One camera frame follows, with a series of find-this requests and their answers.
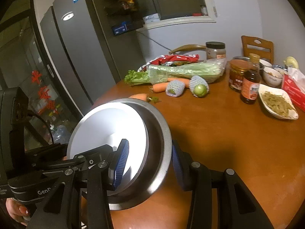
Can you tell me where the white round plate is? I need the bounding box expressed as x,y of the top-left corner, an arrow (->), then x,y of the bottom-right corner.
67,102 -> 149,196

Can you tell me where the grey metal round pan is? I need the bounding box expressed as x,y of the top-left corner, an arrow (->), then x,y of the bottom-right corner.
81,97 -> 173,211

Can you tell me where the person's left hand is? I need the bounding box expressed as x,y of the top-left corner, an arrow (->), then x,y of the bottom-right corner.
6,198 -> 30,226

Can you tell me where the front carrot with greens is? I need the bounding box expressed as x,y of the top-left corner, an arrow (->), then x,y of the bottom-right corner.
129,93 -> 160,103

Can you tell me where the foam-netted green fruit left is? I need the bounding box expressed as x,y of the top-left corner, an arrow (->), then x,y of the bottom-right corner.
165,80 -> 185,97

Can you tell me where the foam-netted green fruit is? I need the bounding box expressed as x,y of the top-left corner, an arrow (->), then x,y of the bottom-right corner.
165,80 -> 185,97
189,76 -> 209,98

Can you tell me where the foam-netted green fruit right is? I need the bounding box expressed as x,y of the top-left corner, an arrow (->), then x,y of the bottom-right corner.
189,76 -> 209,98

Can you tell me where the middle carrot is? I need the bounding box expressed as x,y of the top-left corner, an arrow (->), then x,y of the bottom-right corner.
150,82 -> 169,93

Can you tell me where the rear carrot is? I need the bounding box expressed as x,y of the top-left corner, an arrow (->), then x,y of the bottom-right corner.
168,77 -> 190,88

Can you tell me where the bagged celery bunch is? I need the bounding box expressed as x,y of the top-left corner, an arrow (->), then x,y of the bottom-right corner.
124,58 -> 227,85

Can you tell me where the red snack bag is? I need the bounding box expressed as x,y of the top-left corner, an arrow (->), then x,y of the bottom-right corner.
137,54 -> 200,72

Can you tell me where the dark sauce bottle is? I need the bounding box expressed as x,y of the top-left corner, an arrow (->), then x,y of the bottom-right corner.
240,53 -> 261,104

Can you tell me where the chili sauce glass jar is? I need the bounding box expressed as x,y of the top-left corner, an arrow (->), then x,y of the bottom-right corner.
229,59 -> 249,92

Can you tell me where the white dish of pickles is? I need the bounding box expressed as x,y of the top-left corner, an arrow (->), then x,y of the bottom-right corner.
258,84 -> 299,120

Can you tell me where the curved wooden chair back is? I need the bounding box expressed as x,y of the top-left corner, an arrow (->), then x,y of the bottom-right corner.
169,44 -> 206,55

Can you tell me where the black-lid plastic jar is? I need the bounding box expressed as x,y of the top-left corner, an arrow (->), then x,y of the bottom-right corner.
206,41 -> 226,60

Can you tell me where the small white ceramic bowl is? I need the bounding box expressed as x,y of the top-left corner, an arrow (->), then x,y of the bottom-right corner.
263,67 -> 283,87

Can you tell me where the grey refrigerator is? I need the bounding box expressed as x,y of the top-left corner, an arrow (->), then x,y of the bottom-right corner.
40,0 -> 145,114

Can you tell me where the blue box on ledge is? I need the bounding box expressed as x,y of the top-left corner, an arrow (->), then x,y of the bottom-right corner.
112,21 -> 132,36

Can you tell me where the white box on ledge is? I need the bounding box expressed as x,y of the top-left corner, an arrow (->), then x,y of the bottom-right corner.
143,13 -> 160,24

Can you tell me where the black cable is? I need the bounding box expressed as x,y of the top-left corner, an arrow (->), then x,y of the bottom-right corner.
26,110 -> 55,146

